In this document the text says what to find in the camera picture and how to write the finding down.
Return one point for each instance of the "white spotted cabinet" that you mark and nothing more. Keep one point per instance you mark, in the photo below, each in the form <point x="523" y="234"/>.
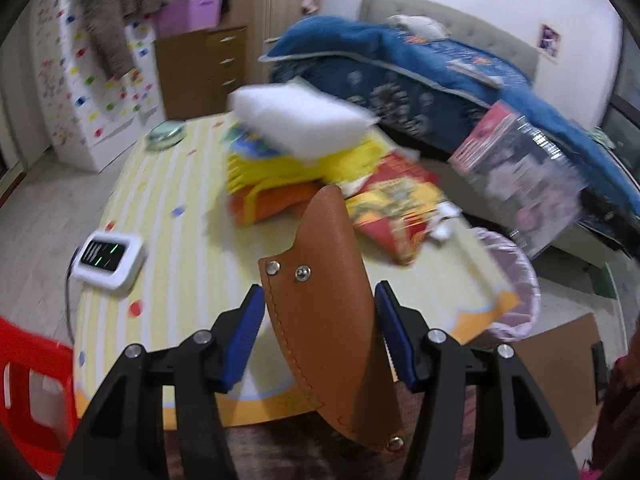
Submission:
<point x="100" y="105"/>

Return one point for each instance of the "yellow foam net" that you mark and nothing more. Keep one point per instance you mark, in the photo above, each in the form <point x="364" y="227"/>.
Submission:
<point x="300" y="165"/>

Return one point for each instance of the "light wooden wardrobe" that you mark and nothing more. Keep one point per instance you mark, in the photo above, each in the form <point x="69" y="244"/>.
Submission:
<point x="275" y="0"/>

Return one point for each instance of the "white crumpled paper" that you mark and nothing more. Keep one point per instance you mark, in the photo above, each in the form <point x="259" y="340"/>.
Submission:
<point x="445" y="220"/>

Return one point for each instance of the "yellow striped tablecloth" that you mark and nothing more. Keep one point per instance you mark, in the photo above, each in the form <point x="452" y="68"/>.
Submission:
<point x="175" y="210"/>

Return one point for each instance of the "dark brown patterned cloth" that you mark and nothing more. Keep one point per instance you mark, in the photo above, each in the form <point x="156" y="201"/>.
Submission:
<point x="300" y="450"/>

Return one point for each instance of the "small wall picture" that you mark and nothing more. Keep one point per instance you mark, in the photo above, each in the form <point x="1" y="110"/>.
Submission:
<point x="548" y="40"/>

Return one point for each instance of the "brown leather sheath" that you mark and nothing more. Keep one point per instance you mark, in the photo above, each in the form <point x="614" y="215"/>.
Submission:
<point x="325" y="310"/>

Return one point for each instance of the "white timer device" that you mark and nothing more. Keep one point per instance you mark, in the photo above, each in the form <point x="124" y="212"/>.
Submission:
<point x="107" y="260"/>

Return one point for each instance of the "orange packet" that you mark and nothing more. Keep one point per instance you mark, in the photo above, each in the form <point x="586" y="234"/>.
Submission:
<point x="270" y="205"/>

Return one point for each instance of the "dark red cloth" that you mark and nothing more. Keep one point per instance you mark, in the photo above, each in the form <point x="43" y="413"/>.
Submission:
<point x="620" y="400"/>

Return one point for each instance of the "red plastic stool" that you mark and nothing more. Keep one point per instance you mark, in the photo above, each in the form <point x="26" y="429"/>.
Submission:
<point x="30" y="385"/>

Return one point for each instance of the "white foam block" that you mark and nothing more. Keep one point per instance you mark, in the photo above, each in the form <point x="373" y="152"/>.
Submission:
<point x="300" y="115"/>

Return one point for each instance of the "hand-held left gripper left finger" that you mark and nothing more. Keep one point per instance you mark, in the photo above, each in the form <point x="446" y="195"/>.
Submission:
<point x="245" y="340"/>

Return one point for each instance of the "red snack packet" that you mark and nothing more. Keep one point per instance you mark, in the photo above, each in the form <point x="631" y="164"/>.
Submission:
<point x="395" y="200"/>

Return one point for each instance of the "brown cardboard sheet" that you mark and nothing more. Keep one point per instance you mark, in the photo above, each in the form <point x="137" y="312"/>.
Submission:
<point x="555" y="375"/>

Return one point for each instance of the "white plush toy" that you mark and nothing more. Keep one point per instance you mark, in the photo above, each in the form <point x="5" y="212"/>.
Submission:
<point x="420" y="25"/>

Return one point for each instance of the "bin with pink bag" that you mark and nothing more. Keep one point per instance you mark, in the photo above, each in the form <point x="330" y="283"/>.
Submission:
<point x="510" y="280"/>

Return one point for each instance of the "purple storage box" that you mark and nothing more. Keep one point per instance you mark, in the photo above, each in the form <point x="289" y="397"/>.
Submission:
<point x="187" y="12"/>

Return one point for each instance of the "grey upholstered bed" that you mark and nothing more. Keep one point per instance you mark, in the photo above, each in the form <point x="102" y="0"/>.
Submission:
<point x="500" y="35"/>

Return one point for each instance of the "dark glossy packet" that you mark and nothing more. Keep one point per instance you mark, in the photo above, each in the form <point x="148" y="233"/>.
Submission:
<point x="520" y="175"/>

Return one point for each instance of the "bed with blue quilt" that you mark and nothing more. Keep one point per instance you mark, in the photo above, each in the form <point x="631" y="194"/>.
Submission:
<point x="400" y="70"/>

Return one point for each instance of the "wooden drawer cabinet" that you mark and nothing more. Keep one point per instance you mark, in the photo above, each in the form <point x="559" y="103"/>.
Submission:
<point x="205" y="70"/>

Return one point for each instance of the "blue and yellow packet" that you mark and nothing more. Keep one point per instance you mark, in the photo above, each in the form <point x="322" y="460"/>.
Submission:
<point x="250" y="142"/>

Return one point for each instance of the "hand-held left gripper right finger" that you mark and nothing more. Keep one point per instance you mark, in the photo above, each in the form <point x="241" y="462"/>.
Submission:
<point x="395" y="335"/>

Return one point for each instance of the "brown quilted jacket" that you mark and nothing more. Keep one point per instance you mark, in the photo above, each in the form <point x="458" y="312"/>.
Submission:
<point x="110" y="10"/>

